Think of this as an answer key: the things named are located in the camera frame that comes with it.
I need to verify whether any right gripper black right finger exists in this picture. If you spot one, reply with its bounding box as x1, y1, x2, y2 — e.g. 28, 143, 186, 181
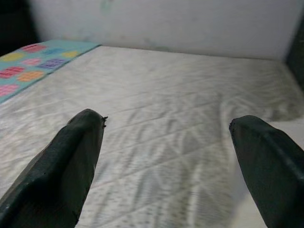
228, 115, 304, 228

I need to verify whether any grey quilted mattress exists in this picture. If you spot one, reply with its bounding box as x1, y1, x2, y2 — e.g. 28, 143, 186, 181
0, 45, 304, 228

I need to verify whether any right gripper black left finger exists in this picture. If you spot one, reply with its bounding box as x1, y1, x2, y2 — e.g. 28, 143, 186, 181
0, 108, 109, 228

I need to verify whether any teal blanket with colourful shapes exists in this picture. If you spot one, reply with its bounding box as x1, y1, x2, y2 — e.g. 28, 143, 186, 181
0, 39, 102, 104

